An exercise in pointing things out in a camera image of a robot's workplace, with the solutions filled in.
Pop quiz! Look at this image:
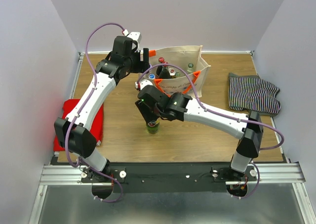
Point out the blue label water bottle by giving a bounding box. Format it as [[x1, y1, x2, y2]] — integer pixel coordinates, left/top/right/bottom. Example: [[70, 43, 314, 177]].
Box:
[[149, 74, 155, 80]]

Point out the cola glass bottle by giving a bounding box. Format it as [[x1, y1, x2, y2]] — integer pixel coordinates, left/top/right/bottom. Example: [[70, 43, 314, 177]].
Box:
[[159, 64, 171, 79], [156, 57, 165, 79]]

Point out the green beer bottle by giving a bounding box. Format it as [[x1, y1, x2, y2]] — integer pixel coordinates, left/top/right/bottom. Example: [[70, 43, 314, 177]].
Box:
[[146, 120, 159, 134]]

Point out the red bull energy can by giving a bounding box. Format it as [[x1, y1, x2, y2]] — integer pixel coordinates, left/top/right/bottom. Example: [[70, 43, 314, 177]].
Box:
[[168, 68, 176, 79]]

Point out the beige canvas tote bag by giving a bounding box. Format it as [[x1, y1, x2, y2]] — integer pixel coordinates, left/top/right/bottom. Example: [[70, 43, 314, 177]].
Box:
[[139, 45, 211, 97]]

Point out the clear glass soda bottle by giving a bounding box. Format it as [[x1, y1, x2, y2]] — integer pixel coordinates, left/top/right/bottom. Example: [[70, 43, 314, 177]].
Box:
[[186, 63, 195, 74]]

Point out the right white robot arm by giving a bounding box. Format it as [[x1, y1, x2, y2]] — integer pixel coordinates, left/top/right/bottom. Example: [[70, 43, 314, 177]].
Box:
[[135, 80, 263, 180]]

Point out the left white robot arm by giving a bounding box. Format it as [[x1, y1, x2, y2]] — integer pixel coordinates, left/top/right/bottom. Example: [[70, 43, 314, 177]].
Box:
[[54, 32, 150, 182]]

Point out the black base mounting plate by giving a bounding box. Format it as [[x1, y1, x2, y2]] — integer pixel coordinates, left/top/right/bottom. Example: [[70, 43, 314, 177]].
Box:
[[81, 162, 257, 197]]

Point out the striped folded cloth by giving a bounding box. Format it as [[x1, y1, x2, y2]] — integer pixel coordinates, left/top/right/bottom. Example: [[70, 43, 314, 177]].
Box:
[[228, 73, 281, 117]]

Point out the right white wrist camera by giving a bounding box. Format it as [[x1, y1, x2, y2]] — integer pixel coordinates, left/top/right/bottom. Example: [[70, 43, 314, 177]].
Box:
[[135, 79, 152, 91]]

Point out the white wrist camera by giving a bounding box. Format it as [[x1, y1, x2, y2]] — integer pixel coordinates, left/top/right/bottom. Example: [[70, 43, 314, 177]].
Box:
[[135, 79, 152, 91], [122, 29, 142, 51]]

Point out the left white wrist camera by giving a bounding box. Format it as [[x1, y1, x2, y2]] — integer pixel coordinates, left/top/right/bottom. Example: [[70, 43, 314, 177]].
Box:
[[122, 29, 142, 51]]

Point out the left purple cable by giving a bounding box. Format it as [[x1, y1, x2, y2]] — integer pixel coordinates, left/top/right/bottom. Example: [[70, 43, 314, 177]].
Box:
[[64, 23, 129, 203]]

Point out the purple cable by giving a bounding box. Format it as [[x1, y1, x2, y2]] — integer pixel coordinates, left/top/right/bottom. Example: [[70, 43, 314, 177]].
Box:
[[135, 63, 284, 200], [64, 23, 129, 203]]

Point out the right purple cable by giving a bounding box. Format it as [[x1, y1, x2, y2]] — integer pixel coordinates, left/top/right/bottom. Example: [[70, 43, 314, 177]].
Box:
[[135, 63, 284, 200]]

